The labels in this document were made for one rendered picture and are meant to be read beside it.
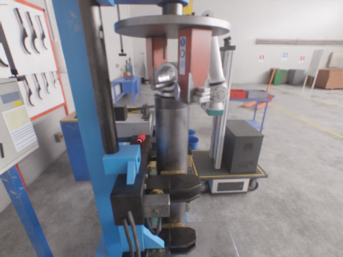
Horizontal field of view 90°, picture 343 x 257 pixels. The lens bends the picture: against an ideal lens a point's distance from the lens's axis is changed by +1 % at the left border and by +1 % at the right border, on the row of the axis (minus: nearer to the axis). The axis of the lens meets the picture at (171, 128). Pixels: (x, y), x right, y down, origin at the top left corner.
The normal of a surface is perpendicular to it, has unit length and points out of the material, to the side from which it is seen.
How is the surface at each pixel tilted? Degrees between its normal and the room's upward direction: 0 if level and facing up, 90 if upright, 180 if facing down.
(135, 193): 0
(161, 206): 90
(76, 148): 90
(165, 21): 90
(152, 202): 0
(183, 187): 0
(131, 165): 45
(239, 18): 90
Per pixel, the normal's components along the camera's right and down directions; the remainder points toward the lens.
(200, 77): 0.51, 0.33
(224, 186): 0.05, 0.38
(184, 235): 0.00, -0.92
